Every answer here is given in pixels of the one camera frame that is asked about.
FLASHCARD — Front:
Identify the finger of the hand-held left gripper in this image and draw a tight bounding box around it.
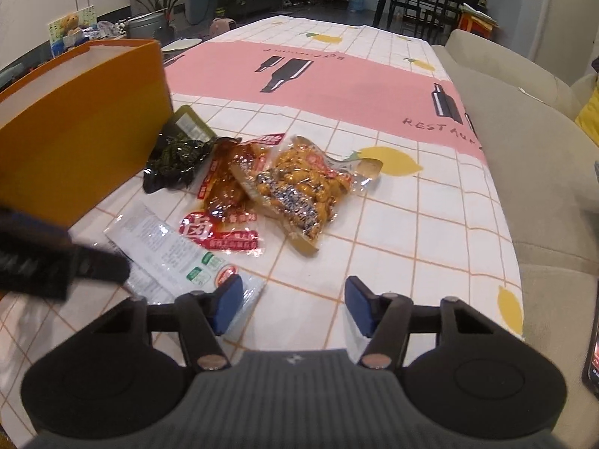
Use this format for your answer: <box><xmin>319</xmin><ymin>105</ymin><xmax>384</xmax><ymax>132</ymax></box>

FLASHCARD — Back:
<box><xmin>70</xmin><ymin>243</ymin><xmax>133</xmax><ymax>286</ymax></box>

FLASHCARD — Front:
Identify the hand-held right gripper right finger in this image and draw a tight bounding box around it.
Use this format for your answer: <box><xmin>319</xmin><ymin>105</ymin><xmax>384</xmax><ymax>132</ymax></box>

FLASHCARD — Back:
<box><xmin>344</xmin><ymin>276</ymin><xmax>494</xmax><ymax>369</ymax></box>

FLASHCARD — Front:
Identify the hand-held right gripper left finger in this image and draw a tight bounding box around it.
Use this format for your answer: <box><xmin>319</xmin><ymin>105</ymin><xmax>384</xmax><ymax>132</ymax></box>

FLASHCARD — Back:
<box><xmin>94</xmin><ymin>274</ymin><xmax>245</xmax><ymax>370</ymax></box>

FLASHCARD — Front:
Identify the long red white snack packet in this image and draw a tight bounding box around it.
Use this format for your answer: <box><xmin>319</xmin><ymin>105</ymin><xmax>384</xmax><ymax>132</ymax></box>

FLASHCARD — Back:
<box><xmin>103</xmin><ymin>200</ymin><xmax>266</xmax><ymax>333</ymax></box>

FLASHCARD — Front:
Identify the orange cardboard box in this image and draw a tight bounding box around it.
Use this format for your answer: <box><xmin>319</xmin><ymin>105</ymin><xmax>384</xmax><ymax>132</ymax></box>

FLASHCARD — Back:
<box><xmin>0</xmin><ymin>39</ymin><xmax>173</xmax><ymax>227</ymax></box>

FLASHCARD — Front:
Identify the red-framed clear snack packet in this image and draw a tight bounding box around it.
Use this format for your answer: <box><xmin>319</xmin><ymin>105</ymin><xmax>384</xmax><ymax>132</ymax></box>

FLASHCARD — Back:
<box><xmin>180</xmin><ymin>132</ymin><xmax>287</xmax><ymax>257</ymax></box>

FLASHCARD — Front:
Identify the dark green snack packet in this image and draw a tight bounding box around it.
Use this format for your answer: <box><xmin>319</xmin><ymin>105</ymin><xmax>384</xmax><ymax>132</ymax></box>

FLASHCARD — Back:
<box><xmin>143</xmin><ymin>105</ymin><xmax>243</xmax><ymax>196</ymax></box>

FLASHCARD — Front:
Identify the clear peanut snack packet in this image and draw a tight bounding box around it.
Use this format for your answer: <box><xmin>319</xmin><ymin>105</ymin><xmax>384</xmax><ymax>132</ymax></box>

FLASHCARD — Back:
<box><xmin>232</xmin><ymin>135</ymin><xmax>384</xmax><ymax>257</ymax></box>

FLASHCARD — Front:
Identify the printed checked tablecloth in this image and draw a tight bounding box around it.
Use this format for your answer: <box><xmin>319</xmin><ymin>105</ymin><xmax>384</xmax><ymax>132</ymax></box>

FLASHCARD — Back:
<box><xmin>0</xmin><ymin>15</ymin><xmax>525</xmax><ymax>384</ymax></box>

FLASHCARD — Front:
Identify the beige sofa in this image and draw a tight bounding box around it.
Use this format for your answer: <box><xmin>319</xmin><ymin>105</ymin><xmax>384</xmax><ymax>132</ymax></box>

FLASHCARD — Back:
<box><xmin>431</xmin><ymin>28</ymin><xmax>599</xmax><ymax>394</ymax></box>

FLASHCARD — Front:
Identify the pile of small toys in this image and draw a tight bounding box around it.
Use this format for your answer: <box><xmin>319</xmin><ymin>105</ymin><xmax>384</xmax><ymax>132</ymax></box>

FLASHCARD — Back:
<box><xmin>82</xmin><ymin>21</ymin><xmax>127</xmax><ymax>40</ymax></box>

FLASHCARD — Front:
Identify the teddy bear picture card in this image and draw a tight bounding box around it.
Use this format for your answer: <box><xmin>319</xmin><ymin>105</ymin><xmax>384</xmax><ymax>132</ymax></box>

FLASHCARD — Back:
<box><xmin>48</xmin><ymin>4</ymin><xmax>97</xmax><ymax>59</ymax></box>

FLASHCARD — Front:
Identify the white rolling stool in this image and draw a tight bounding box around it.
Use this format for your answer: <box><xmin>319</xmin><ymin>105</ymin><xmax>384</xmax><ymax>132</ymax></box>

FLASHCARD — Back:
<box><xmin>161</xmin><ymin>37</ymin><xmax>203</xmax><ymax>52</ymax></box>

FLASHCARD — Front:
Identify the black smartphone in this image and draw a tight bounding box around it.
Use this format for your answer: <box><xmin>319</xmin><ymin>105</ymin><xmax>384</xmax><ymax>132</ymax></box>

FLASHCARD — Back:
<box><xmin>581</xmin><ymin>318</ymin><xmax>599</xmax><ymax>405</ymax></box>

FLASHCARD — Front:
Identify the small pink heater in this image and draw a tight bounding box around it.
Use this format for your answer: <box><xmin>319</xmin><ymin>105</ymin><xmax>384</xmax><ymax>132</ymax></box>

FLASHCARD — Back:
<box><xmin>209</xmin><ymin>17</ymin><xmax>236</xmax><ymax>37</ymax></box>

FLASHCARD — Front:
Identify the yellow cushion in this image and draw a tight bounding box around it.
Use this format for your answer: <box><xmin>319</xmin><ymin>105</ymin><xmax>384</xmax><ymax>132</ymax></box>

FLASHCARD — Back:
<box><xmin>575</xmin><ymin>98</ymin><xmax>599</xmax><ymax>143</ymax></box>

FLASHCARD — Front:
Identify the dark dining chair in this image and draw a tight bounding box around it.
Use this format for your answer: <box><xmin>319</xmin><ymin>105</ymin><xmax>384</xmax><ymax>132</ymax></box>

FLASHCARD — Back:
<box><xmin>421</xmin><ymin>0</ymin><xmax>469</xmax><ymax>38</ymax></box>
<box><xmin>388</xmin><ymin>0</ymin><xmax>429</xmax><ymax>29</ymax></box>

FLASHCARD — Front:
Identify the orange stool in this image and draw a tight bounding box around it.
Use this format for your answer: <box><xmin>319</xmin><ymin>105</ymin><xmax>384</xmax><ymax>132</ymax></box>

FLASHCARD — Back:
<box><xmin>457</xmin><ymin>9</ymin><xmax>497</xmax><ymax>40</ymax></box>

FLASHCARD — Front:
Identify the stack of papers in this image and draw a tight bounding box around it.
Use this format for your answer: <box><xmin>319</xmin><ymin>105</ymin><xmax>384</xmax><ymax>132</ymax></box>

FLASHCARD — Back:
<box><xmin>459</xmin><ymin>2</ymin><xmax>497</xmax><ymax>17</ymax></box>

